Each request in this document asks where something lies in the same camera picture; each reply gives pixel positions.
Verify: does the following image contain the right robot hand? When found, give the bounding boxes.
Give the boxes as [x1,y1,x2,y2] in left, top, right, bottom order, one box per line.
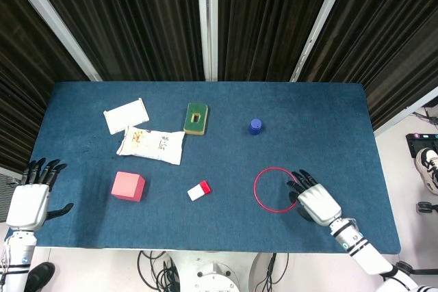
[286,169,342,227]

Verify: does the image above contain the red ring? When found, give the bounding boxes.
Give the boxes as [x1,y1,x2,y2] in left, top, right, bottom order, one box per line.
[253,167,300,213]

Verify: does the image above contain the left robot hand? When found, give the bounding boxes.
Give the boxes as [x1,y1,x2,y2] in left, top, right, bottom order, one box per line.
[5,157,75,232]

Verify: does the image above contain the dark folding screen panel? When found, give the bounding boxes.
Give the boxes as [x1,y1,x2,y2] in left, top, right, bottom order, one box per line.
[23,0,206,83]
[0,0,90,170]
[297,0,438,132]
[217,0,343,83]

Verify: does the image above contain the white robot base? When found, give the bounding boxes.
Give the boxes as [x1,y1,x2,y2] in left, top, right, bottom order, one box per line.
[170,252,271,292]

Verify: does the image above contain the black cables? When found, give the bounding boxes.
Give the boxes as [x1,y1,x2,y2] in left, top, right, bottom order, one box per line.
[136,250,182,292]

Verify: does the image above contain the white and black sneaker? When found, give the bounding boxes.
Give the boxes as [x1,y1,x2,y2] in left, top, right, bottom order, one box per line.
[415,147,438,194]

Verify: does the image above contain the white snack bag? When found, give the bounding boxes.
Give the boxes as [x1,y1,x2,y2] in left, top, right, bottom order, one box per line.
[116,125,186,165]

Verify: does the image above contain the blue bottle cap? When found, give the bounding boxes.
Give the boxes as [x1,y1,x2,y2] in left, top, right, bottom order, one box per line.
[247,118,264,135]

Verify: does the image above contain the black caster wheel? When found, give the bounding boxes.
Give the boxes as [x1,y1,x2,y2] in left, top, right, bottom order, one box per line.
[415,201,438,214]

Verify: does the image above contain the pink cube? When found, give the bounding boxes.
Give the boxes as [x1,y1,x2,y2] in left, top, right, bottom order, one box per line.
[111,171,146,202]

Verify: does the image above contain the green sponge block with hole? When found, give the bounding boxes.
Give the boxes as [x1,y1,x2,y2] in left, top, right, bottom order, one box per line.
[183,102,209,135]

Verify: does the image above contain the black shoe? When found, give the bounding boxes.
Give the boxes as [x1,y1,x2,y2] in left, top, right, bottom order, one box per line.
[24,261,56,292]

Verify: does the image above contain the blue table mat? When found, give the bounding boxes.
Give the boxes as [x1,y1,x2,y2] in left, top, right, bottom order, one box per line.
[33,81,402,256]

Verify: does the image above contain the black device with buttons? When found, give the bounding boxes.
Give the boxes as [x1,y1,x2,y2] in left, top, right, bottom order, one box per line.
[405,132,438,163]

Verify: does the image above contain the red and white small block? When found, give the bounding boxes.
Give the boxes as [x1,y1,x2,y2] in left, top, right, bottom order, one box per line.
[187,180,212,202]

